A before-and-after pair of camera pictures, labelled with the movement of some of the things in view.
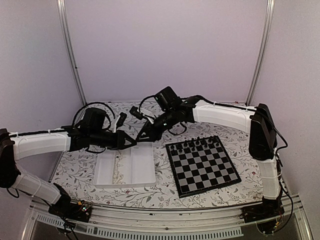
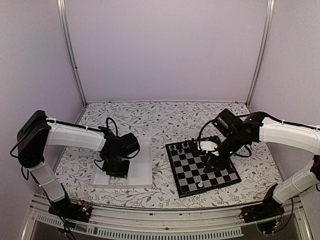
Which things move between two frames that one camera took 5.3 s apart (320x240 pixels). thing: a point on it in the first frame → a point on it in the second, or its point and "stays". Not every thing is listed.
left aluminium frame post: x=64 y=17 stays
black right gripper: x=153 y=135 → x=220 y=164
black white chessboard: x=200 y=165 stays
